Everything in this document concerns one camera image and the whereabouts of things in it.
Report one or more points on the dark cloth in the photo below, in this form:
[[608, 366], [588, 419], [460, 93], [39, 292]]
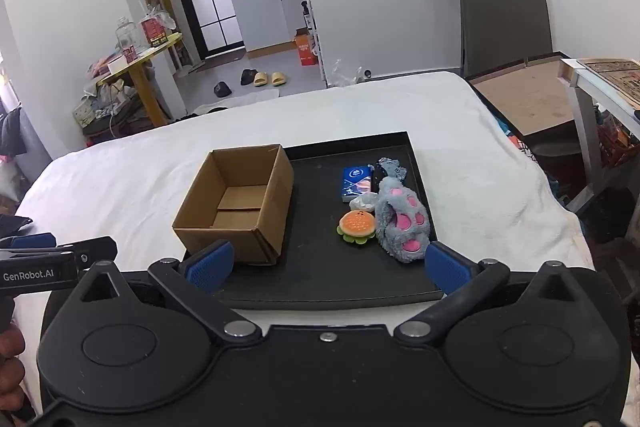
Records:
[[12, 129]]

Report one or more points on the brown cardboard box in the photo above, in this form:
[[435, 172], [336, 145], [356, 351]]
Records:
[[272, 202]]

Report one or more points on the black tray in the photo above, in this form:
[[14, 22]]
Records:
[[310, 267]]

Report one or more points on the white kitchen cabinet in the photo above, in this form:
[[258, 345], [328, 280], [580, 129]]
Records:
[[260, 17]]

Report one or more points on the small grey fuzzy plush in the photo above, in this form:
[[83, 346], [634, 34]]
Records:
[[392, 168]]

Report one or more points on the grey padded panel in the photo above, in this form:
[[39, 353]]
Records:
[[505, 27]]

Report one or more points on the person's left hand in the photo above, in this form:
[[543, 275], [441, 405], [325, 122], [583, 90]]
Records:
[[10, 367]]

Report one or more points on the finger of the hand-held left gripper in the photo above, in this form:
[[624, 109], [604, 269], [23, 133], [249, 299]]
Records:
[[32, 240], [95, 249]]

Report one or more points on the grey plush paw with pink pads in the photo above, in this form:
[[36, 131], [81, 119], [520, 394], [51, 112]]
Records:
[[387, 227]]

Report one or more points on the blue tissue pack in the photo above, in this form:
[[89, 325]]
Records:
[[356, 182]]

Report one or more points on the small red and white box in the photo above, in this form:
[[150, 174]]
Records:
[[130, 54]]

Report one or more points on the flat white box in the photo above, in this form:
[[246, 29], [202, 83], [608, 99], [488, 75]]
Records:
[[119, 65]]

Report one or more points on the white desk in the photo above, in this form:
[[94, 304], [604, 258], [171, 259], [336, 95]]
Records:
[[586, 122]]

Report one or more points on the black slipper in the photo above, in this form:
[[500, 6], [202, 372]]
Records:
[[222, 89], [247, 77]]

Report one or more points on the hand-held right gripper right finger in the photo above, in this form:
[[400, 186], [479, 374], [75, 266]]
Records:
[[445, 268]]

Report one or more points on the yellow round table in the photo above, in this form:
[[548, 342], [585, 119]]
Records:
[[145, 92]]

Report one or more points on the printed board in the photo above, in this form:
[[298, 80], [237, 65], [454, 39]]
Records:
[[617, 79]]

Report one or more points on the pile of bags and clutter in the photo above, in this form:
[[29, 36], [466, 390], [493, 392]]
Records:
[[107, 112]]

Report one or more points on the white tape roll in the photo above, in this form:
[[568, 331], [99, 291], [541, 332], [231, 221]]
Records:
[[364, 203]]

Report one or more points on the glass jar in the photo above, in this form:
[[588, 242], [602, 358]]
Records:
[[126, 36]]

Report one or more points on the clear plastic bag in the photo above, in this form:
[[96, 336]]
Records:
[[345, 74]]

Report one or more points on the white storage rack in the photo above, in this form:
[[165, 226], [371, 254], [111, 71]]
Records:
[[312, 27]]

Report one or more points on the beige slipper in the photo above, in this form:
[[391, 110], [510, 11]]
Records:
[[261, 79], [279, 79]]

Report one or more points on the brown framed board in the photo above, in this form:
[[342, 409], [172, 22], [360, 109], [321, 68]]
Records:
[[535, 97]]

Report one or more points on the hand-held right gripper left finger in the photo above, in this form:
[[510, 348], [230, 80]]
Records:
[[210, 266]]

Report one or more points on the orange cardboard box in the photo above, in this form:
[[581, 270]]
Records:
[[306, 49]]

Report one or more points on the clear plastic wrap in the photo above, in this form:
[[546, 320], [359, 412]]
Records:
[[160, 17]]

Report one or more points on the burger plush toy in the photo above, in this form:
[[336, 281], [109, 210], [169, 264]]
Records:
[[356, 223]]

